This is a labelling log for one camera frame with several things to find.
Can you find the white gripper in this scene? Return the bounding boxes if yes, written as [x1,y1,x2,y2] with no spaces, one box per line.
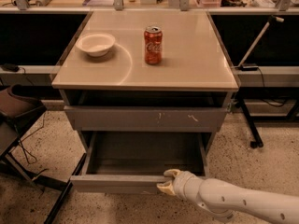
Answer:
[157,169,203,202]

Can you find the grey drawer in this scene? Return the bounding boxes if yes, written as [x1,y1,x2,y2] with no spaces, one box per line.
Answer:
[71,132,207,194]
[64,105,226,133]

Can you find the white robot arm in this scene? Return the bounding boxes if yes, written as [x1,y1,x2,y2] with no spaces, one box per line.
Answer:
[157,169,299,224]

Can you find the grey drawer cabinet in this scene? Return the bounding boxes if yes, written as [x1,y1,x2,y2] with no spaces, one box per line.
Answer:
[50,9,241,185]

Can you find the grey top drawer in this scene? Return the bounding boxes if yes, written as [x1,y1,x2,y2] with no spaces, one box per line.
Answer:
[64,105,226,133]

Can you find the black table leg right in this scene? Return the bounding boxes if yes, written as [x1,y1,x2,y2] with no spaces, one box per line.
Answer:
[236,97,263,148]

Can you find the black stand leg left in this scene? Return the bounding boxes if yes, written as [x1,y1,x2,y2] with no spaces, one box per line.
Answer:
[43,154,86,224]

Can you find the black power adapter right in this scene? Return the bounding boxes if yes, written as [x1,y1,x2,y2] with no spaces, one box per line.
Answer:
[239,63,259,71]

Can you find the black power adapter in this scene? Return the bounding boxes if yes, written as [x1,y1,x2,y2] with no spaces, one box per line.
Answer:
[1,63,20,72]
[239,63,259,71]

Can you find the red cola can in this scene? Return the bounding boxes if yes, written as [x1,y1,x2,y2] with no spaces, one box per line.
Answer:
[144,26,163,64]

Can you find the white bowl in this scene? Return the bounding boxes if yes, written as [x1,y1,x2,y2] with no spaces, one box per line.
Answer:
[76,33,115,57]

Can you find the dark chair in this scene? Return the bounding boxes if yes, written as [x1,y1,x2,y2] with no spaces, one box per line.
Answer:
[0,85,47,157]

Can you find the white rod with black tip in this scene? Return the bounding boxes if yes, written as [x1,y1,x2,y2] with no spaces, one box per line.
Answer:
[236,15,284,70]

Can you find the black power adapter left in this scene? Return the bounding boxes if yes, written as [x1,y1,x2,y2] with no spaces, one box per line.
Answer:
[1,63,20,72]

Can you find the black floor cable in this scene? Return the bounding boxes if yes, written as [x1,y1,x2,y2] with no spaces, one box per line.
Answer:
[17,112,48,166]

